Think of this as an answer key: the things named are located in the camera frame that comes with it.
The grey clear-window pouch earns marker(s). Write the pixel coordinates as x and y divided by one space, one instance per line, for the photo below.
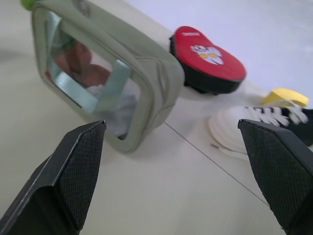
151 80

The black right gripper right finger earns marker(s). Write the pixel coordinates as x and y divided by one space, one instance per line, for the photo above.
278 171

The red and black boxing pad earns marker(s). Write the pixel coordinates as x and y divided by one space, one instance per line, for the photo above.
210 63

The black and white sneaker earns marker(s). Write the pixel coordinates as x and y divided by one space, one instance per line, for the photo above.
234 132

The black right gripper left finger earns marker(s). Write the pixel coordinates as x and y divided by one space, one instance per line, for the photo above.
61 181

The green round object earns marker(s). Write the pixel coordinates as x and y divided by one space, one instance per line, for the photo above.
27 4

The yellow sponge block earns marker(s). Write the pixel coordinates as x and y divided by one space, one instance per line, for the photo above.
287 98

